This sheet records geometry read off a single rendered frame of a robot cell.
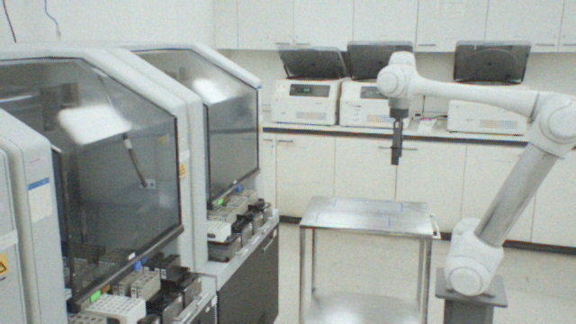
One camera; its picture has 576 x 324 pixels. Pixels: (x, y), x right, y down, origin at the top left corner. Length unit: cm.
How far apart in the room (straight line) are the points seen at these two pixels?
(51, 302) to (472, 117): 347
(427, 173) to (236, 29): 207
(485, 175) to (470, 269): 253
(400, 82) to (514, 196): 53
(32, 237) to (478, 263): 139
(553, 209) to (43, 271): 380
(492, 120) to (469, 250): 248
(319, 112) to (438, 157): 102
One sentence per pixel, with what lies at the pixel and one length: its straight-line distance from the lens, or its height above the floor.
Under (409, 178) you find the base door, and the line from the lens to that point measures 450.
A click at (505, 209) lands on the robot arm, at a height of 111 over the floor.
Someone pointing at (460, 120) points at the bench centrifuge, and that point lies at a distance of 440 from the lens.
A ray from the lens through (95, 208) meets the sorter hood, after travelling 161.
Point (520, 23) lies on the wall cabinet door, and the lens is 465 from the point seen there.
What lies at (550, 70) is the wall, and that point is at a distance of 504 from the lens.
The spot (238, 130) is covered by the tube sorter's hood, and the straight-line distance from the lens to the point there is 253.
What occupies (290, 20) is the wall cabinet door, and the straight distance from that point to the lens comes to 481.
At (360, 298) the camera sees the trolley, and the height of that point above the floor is 28.
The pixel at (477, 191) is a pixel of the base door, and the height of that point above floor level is 45.
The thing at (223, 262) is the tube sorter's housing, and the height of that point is 74.
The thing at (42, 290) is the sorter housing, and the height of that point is 107.
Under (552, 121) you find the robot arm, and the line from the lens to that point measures 187.
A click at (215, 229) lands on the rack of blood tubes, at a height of 86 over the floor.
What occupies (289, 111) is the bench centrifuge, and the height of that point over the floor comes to 101.
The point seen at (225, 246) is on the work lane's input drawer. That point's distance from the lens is 234.
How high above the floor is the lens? 172
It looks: 14 degrees down
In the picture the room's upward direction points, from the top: straight up
